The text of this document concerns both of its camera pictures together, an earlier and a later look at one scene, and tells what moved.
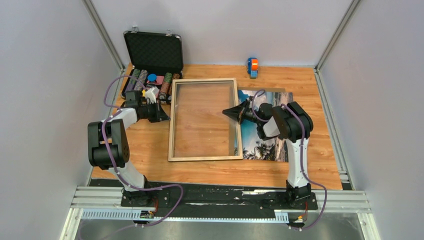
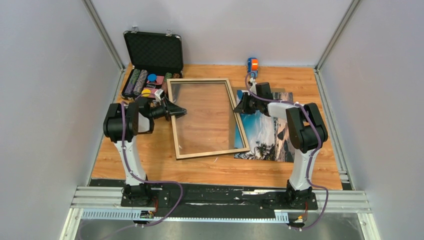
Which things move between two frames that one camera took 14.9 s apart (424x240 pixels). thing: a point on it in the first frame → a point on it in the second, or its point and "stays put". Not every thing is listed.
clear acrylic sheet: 201,128 stays put
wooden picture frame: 234,100 → 232,104
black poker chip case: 157,61 stays put
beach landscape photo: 254,147 stays put
